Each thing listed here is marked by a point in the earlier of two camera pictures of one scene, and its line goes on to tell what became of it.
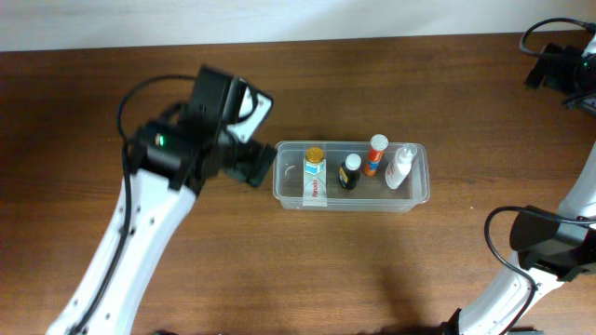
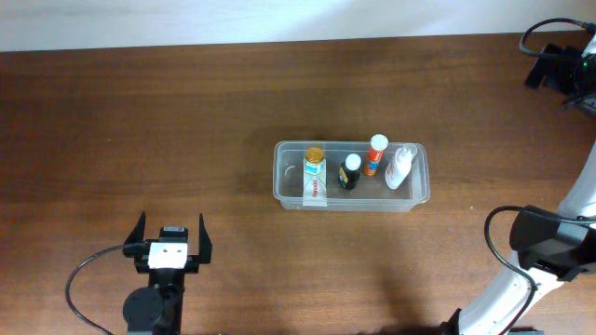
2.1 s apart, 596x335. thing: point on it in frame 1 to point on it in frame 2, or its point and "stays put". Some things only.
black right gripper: (564, 60) stays put
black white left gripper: (241, 168) to (135, 247)
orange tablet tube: (379, 142) stays put
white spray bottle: (400, 167) stays put
